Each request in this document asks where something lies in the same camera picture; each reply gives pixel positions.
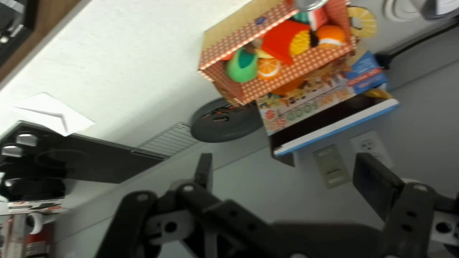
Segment white wall outlet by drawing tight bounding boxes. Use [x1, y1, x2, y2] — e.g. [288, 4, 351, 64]
[348, 132, 394, 169]

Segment red toy food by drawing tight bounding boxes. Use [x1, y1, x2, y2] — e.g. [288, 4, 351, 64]
[259, 20, 312, 66]

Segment white tumbler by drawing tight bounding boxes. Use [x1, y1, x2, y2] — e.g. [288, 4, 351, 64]
[420, 0, 459, 21]

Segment yellow pineapple slice toy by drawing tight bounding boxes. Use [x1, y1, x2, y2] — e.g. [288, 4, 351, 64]
[345, 4, 380, 41]

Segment white red container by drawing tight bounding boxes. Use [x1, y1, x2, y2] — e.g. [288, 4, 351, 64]
[0, 199, 64, 258]

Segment orange slice toy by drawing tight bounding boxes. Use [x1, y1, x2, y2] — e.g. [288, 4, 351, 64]
[255, 56, 282, 80]

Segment red soda can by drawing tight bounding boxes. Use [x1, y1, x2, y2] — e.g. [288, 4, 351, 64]
[291, 0, 333, 30]

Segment small items on plate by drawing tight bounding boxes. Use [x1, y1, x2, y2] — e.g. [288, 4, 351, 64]
[208, 106, 241, 126]

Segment green pear toy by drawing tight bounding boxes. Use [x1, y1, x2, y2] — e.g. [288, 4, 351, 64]
[224, 46, 259, 86]

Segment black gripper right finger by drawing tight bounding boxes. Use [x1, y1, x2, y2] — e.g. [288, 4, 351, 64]
[351, 152, 459, 258]

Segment beige wall switch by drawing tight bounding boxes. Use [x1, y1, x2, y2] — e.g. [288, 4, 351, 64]
[311, 143, 351, 189]

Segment white plate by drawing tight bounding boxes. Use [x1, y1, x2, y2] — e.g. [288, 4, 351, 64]
[381, 0, 427, 23]

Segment toy food cardboard box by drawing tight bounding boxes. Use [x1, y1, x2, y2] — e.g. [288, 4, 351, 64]
[255, 50, 401, 167]

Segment grey plate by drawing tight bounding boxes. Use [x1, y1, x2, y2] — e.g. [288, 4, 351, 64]
[189, 96, 265, 145]

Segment white folded paper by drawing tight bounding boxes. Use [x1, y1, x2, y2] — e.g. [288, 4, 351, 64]
[13, 91, 96, 136]

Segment red checkered cardboard box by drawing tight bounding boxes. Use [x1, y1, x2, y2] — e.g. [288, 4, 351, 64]
[196, 0, 360, 107]

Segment wooden base cabinet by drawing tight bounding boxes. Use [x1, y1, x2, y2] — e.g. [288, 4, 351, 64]
[0, 0, 90, 86]

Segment orange fruit toy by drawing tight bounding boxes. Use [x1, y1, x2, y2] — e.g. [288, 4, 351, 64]
[314, 23, 348, 50]

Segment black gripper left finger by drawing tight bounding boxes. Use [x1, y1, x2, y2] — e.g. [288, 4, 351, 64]
[93, 152, 275, 258]

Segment wide wooden cabinet door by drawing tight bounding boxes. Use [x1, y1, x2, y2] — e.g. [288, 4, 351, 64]
[0, 119, 166, 199]

